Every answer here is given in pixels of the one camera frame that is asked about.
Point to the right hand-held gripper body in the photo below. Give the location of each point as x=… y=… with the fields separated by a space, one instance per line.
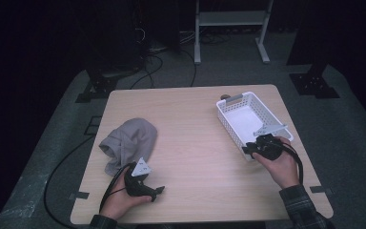
x=268 y=149

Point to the white metal stand frame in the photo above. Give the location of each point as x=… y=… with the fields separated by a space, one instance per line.
x=232 y=17

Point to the white plastic basket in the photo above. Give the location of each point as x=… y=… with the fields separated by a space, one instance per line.
x=244 y=120

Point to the person's right hand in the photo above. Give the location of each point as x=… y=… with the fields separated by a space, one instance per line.
x=282 y=171

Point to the grey pants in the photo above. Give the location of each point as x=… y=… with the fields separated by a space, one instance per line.
x=130 y=143

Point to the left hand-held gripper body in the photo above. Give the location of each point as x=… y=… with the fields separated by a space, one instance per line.
x=135 y=187

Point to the grey tape strip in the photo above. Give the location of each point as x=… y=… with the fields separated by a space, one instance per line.
x=321 y=190
x=79 y=195

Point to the black stand base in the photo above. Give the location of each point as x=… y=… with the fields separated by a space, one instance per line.
x=100 y=87
x=313 y=84

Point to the person's left hand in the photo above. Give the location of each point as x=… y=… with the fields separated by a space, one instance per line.
x=119 y=203

